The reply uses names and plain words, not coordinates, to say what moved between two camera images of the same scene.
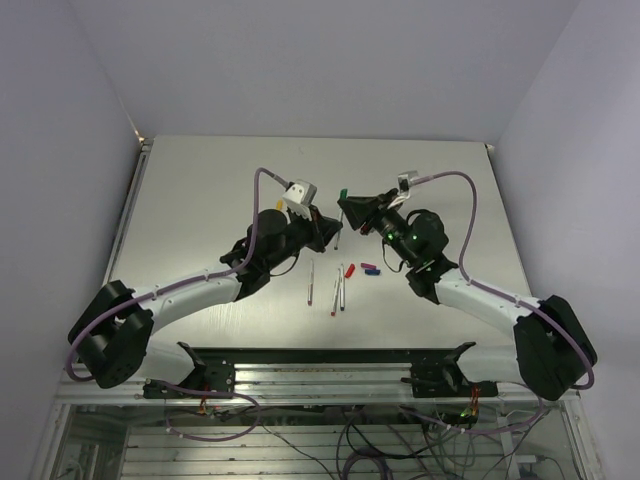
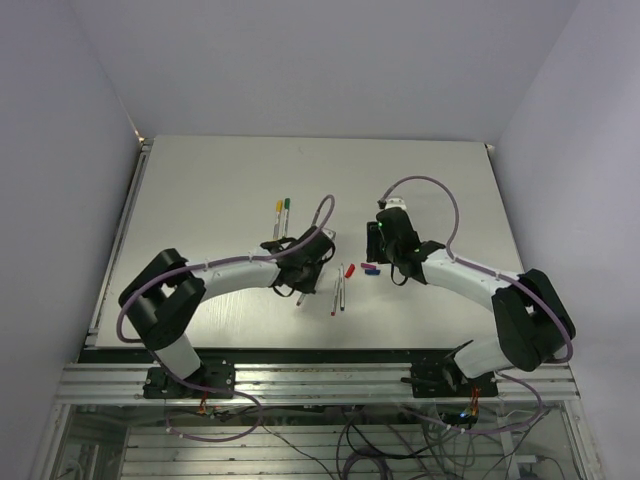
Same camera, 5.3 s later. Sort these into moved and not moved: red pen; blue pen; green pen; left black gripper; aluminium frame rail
Moved: green pen; left black gripper
Not moved: blue pen; red pen; aluminium frame rail
